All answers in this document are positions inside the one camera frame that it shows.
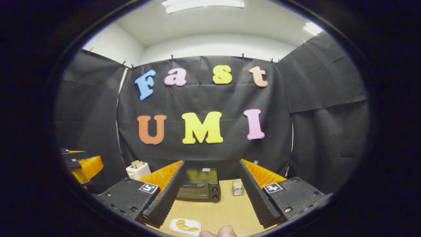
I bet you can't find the white toaster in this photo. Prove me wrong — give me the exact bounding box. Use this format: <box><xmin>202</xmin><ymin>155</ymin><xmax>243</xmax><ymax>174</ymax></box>
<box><xmin>126</xmin><ymin>161</ymin><xmax>152</xmax><ymax>180</ymax></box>

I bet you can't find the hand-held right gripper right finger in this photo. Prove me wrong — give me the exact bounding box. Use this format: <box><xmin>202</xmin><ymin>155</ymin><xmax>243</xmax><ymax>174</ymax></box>
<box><xmin>237</xmin><ymin>159</ymin><xmax>333</xmax><ymax>229</ymax></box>

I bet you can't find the small ceiling light panel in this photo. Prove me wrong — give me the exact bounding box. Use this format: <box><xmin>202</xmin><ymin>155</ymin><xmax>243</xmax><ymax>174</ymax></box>
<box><xmin>303</xmin><ymin>21</ymin><xmax>324</xmax><ymax>37</ymax></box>

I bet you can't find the white plate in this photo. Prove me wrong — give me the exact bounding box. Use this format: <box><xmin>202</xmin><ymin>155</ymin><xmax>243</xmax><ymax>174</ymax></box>
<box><xmin>169</xmin><ymin>218</ymin><xmax>202</xmax><ymax>236</ymax></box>

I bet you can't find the metal wire basket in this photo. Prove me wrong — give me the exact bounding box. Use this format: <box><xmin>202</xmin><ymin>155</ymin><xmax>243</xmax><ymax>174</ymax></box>
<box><xmin>232</xmin><ymin>179</ymin><xmax>244</xmax><ymax>197</ymax></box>

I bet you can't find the black electric oven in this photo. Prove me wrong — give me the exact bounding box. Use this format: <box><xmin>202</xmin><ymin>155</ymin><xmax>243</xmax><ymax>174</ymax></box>
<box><xmin>176</xmin><ymin>167</ymin><xmax>221</xmax><ymax>202</ymax></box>

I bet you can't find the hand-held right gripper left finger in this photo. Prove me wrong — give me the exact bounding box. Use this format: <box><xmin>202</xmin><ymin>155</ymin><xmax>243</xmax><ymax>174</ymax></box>
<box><xmin>96</xmin><ymin>160</ymin><xmax>186</xmax><ymax>229</ymax></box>

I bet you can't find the golden croissant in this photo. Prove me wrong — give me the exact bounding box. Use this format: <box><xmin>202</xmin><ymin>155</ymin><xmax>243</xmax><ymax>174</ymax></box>
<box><xmin>175</xmin><ymin>220</ymin><xmax>199</xmax><ymax>232</ymax></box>

